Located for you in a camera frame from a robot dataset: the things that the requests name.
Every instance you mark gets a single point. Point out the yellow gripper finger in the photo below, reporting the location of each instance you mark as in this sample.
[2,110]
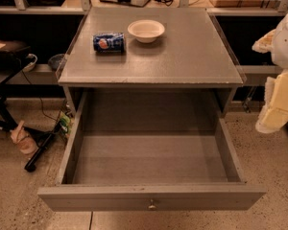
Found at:
[264,44]
[274,113]

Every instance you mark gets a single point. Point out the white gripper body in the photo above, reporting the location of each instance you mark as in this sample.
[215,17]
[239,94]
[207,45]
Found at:
[287,43]

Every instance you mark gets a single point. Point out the blue pepsi can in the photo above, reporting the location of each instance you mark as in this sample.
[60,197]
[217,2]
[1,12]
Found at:
[109,43]

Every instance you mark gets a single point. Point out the open grey top drawer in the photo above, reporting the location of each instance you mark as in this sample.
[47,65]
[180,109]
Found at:
[128,147]

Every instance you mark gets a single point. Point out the grey cabinet with top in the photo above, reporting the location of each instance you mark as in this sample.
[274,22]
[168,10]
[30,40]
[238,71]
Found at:
[191,52]

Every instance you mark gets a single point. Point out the brass drawer knob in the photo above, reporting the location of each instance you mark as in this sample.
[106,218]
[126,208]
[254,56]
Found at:
[152,206]

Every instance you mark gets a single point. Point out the green bottle on floor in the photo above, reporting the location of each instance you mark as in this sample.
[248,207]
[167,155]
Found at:
[65,123]

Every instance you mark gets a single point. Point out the dark bowl on shelf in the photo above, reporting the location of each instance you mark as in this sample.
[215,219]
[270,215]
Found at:
[56,61]

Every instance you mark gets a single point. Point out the black cylinder tool on floor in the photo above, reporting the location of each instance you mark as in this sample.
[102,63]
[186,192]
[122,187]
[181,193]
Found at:
[44,140]

